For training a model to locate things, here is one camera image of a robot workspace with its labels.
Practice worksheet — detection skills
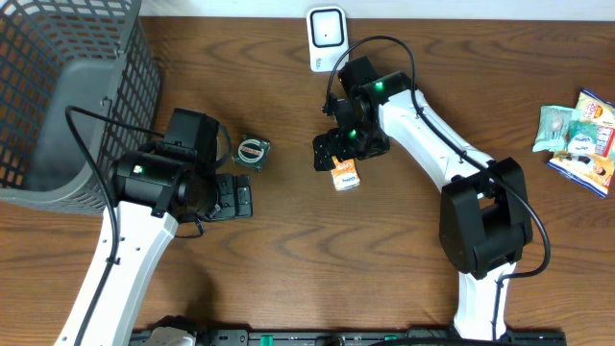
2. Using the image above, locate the orange small snack packet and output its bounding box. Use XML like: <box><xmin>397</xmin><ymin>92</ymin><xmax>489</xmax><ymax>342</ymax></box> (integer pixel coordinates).
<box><xmin>331</xmin><ymin>157</ymin><xmax>360</xmax><ymax>191</ymax></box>

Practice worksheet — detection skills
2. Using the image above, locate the dark green round-logo packet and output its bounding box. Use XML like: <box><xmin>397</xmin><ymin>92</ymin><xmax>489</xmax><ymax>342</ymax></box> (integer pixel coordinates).
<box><xmin>233</xmin><ymin>135</ymin><xmax>271</xmax><ymax>171</ymax></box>

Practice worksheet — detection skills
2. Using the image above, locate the light green snack packet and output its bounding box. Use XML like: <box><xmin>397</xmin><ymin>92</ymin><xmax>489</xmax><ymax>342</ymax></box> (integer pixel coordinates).
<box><xmin>532</xmin><ymin>106</ymin><xmax>580</xmax><ymax>152</ymax></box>

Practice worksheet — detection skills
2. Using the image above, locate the teal small snack packet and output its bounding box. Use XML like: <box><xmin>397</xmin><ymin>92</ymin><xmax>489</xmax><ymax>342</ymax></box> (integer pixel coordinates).
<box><xmin>567</xmin><ymin>121</ymin><xmax>598</xmax><ymax>154</ymax></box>

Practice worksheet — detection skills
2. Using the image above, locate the large beige snack bag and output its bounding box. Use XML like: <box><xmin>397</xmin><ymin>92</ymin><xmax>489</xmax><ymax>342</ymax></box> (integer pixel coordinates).
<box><xmin>547</xmin><ymin>88</ymin><xmax>614</xmax><ymax>198</ymax></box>

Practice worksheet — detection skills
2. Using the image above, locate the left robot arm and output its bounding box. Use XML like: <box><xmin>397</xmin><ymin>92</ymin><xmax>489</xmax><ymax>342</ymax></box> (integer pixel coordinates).
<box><xmin>57</xmin><ymin>106</ymin><xmax>253</xmax><ymax>345</ymax></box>

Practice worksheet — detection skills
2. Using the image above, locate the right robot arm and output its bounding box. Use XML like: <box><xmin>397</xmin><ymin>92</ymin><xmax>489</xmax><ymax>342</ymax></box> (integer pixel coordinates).
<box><xmin>312</xmin><ymin>57</ymin><xmax>533</xmax><ymax>341</ymax></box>

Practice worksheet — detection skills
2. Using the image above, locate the white barcode scanner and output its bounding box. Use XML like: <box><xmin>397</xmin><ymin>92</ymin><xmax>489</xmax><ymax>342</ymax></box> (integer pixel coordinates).
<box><xmin>306</xmin><ymin>6</ymin><xmax>349</xmax><ymax>73</ymax></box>

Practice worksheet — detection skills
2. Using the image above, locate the dark grey mesh plastic basket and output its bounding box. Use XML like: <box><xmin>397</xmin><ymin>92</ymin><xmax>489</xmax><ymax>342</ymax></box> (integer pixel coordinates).
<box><xmin>1</xmin><ymin>0</ymin><xmax>161</xmax><ymax>215</ymax></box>

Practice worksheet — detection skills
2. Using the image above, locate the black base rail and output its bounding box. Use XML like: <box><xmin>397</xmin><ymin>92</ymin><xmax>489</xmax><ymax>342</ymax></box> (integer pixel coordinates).
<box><xmin>188</xmin><ymin>327</ymin><xmax>568</xmax><ymax>346</ymax></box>

